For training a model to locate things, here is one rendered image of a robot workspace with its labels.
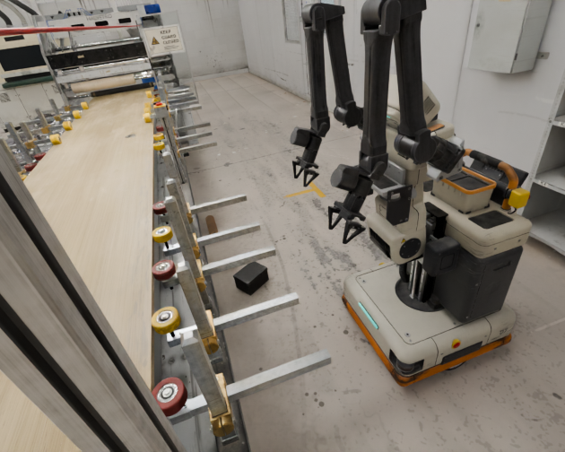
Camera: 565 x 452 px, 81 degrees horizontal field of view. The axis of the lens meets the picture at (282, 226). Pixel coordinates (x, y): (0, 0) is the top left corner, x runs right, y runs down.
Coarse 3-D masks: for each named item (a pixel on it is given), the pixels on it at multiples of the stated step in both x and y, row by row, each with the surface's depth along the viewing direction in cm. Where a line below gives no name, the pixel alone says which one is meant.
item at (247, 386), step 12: (300, 360) 89; (312, 360) 89; (324, 360) 89; (264, 372) 88; (276, 372) 87; (288, 372) 87; (300, 372) 88; (240, 384) 86; (252, 384) 85; (264, 384) 86; (276, 384) 87; (228, 396) 83; (240, 396) 85; (192, 408) 82; (204, 408) 83; (180, 420) 82
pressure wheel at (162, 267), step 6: (156, 264) 119; (162, 264) 119; (168, 264) 119; (174, 264) 119; (156, 270) 116; (162, 270) 116; (168, 270) 116; (174, 270) 118; (156, 276) 116; (162, 276) 115; (168, 276) 116
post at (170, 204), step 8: (168, 200) 101; (176, 200) 104; (168, 208) 102; (176, 208) 102; (176, 216) 104; (176, 224) 105; (184, 224) 109; (176, 232) 107; (184, 232) 108; (184, 240) 109; (184, 248) 111; (192, 248) 115; (184, 256) 112; (192, 256) 113; (192, 264) 115; (192, 272) 116
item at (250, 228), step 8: (248, 224) 152; (256, 224) 151; (224, 232) 148; (232, 232) 148; (240, 232) 149; (248, 232) 151; (200, 240) 145; (208, 240) 146; (216, 240) 147; (168, 248) 143; (176, 248) 143
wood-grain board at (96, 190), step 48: (144, 96) 412; (96, 144) 258; (144, 144) 243; (48, 192) 189; (96, 192) 181; (144, 192) 174; (96, 240) 139; (144, 240) 134; (96, 288) 113; (144, 288) 110; (144, 336) 93; (0, 384) 85; (0, 432) 75; (48, 432) 73
